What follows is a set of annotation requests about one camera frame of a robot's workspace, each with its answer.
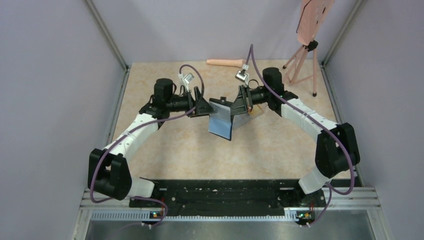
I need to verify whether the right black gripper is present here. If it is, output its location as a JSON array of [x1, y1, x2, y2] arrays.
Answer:
[[226, 85, 271, 117]]

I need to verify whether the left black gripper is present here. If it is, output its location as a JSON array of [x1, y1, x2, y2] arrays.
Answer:
[[166, 86, 217, 118]]

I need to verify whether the gold credit card stack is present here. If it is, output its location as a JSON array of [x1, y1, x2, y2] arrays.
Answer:
[[248, 105, 265, 118]]

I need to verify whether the clear plastic card box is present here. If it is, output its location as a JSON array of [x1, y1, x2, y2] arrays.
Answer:
[[232, 104, 267, 130]]

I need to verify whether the black card holder wallet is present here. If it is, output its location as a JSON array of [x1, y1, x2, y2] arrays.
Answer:
[[208, 97, 233, 141]]

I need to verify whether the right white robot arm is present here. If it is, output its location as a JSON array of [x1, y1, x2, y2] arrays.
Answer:
[[231, 67, 360, 206]]

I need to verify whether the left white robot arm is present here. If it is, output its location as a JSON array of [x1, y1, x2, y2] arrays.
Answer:
[[87, 78, 215, 207]]

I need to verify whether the pink microphone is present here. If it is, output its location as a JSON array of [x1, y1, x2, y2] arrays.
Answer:
[[206, 59, 245, 68]]

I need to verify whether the pink tripod stand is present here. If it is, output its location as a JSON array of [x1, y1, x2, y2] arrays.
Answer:
[[282, 40, 319, 97]]

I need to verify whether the pink board on tripod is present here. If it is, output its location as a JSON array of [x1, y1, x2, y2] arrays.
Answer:
[[296, 0, 335, 46]]

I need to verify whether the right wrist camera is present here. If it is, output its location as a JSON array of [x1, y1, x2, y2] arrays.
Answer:
[[235, 64, 250, 86]]

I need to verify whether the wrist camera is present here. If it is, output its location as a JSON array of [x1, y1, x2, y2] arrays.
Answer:
[[235, 64, 250, 86], [178, 73, 195, 92]]

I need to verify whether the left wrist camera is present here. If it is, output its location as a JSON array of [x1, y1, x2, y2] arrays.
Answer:
[[178, 73, 195, 92]]

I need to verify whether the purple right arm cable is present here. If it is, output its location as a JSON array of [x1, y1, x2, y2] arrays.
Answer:
[[245, 43, 356, 228]]

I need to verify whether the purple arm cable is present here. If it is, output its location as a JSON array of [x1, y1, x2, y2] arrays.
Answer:
[[245, 43, 356, 228], [90, 64, 206, 229]]

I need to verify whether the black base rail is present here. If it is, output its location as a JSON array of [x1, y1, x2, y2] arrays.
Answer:
[[129, 179, 326, 217]]

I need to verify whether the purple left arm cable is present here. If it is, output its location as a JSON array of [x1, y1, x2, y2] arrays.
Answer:
[[90, 64, 206, 229]]

